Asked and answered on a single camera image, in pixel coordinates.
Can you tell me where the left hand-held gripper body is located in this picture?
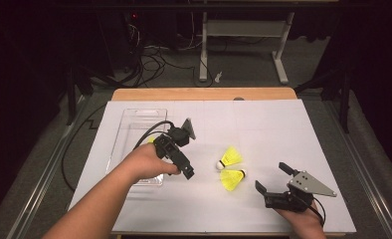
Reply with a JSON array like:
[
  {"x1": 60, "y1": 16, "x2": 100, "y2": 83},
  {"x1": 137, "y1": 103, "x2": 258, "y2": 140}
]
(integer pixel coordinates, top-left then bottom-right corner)
[{"x1": 152, "y1": 117, "x2": 197, "y2": 171}]

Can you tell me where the metal rail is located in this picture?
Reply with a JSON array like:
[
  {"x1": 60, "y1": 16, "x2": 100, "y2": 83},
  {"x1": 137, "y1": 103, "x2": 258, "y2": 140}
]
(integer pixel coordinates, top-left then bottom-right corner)
[
  {"x1": 322, "y1": 99, "x2": 392, "y2": 239},
  {"x1": 4, "y1": 96, "x2": 91, "y2": 239}
]

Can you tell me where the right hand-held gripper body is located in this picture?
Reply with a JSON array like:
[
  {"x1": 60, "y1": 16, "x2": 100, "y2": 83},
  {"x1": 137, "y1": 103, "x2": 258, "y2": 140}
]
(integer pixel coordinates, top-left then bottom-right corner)
[{"x1": 264, "y1": 169, "x2": 338, "y2": 213}]

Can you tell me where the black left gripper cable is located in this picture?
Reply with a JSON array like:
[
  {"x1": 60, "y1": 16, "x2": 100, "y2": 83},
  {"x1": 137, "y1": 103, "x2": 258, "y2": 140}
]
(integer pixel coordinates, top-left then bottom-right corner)
[{"x1": 132, "y1": 119, "x2": 176, "y2": 150}]

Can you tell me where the person's left hand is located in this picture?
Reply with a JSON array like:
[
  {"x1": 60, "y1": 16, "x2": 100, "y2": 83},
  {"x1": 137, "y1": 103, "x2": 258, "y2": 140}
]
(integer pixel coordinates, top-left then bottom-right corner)
[{"x1": 122, "y1": 142, "x2": 182, "y2": 186}]

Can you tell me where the black computer tower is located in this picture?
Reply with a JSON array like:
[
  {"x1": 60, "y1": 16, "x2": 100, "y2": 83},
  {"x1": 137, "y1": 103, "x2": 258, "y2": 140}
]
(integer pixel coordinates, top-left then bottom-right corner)
[{"x1": 96, "y1": 8, "x2": 145, "y2": 76}]

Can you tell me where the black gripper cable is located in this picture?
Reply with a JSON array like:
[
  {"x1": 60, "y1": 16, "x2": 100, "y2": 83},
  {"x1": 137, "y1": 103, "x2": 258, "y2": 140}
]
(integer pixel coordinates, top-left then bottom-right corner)
[
  {"x1": 132, "y1": 119, "x2": 176, "y2": 150},
  {"x1": 307, "y1": 196, "x2": 326, "y2": 228}
]

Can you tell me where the black metal stand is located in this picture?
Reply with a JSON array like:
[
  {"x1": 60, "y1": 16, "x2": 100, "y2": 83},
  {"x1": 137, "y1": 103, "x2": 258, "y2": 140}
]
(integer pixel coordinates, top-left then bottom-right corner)
[
  {"x1": 65, "y1": 63, "x2": 98, "y2": 126},
  {"x1": 294, "y1": 64, "x2": 353, "y2": 134}
]

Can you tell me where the long thin black cable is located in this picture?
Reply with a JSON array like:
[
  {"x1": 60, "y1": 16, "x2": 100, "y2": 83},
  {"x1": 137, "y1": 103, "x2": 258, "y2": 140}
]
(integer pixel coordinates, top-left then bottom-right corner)
[{"x1": 61, "y1": 103, "x2": 109, "y2": 193}]

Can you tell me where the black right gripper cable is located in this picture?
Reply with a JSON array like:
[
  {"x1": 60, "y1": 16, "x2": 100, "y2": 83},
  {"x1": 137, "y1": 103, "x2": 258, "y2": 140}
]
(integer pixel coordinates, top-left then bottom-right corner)
[{"x1": 307, "y1": 196, "x2": 326, "y2": 228}]

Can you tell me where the person's right hand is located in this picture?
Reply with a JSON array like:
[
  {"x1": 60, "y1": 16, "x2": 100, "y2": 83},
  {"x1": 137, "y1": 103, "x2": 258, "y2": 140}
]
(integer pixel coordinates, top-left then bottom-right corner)
[{"x1": 274, "y1": 202, "x2": 327, "y2": 239}]

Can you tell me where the white metal stand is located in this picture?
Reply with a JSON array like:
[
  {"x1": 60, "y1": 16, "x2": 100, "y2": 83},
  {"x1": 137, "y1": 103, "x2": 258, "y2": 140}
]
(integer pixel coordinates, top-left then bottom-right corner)
[{"x1": 190, "y1": 0, "x2": 339, "y2": 86}]

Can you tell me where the bundle of black cables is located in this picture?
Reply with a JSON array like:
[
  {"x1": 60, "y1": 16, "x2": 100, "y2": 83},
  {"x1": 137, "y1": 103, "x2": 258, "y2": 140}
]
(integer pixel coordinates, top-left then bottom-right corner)
[{"x1": 110, "y1": 43, "x2": 215, "y2": 89}]

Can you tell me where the clear plastic box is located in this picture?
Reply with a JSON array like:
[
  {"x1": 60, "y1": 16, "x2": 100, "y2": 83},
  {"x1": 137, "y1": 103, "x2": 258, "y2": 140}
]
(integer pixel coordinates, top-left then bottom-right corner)
[{"x1": 104, "y1": 108, "x2": 168, "y2": 187}]

